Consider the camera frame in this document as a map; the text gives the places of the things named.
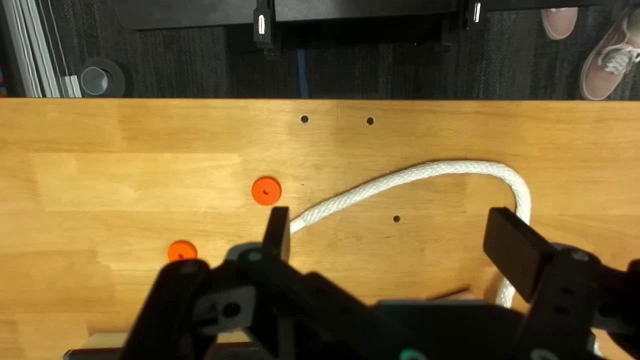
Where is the white braided rope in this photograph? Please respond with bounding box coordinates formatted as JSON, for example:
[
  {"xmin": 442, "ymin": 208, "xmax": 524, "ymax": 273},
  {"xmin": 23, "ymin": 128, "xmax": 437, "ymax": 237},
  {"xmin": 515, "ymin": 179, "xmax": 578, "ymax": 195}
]
[{"xmin": 287, "ymin": 158, "xmax": 533, "ymax": 310}]

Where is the round grey leveling foot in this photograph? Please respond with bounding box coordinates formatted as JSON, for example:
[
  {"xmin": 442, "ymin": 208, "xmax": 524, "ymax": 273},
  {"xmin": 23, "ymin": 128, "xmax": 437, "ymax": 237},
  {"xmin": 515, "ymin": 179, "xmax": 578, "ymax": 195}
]
[{"xmin": 78, "ymin": 57, "xmax": 126, "ymax": 97}]

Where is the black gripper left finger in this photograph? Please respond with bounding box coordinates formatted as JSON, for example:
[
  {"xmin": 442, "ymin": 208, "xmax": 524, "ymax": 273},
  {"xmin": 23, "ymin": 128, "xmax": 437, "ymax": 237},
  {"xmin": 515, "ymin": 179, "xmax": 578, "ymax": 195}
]
[{"xmin": 261, "ymin": 205, "xmax": 289, "ymax": 260}]

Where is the orange plastic disc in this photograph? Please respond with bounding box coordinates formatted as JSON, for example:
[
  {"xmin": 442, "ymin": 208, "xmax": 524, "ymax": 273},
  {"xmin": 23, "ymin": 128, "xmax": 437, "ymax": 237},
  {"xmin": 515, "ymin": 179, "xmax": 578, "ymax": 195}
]
[
  {"xmin": 165, "ymin": 239, "xmax": 197, "ymax": 262},
  {"xmin": 251, "ymin": 175, "xmax": 281, "ymax": 205}
]

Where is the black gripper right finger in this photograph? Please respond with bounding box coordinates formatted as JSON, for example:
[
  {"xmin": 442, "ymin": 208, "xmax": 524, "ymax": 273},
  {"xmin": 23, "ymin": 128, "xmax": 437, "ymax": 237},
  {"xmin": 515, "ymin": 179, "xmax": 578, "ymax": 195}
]
[{"xmin": 481, "ymin": 208, "xmax": 555, "ymax": 303}]

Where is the aluminium extrusion frame leg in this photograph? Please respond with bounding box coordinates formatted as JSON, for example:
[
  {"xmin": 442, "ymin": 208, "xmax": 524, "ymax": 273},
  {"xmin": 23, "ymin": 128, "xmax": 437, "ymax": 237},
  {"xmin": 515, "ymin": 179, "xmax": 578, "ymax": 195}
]
[{"xmin": 0, "ymin": 0, "xmax": 81, "ymax": 97}]

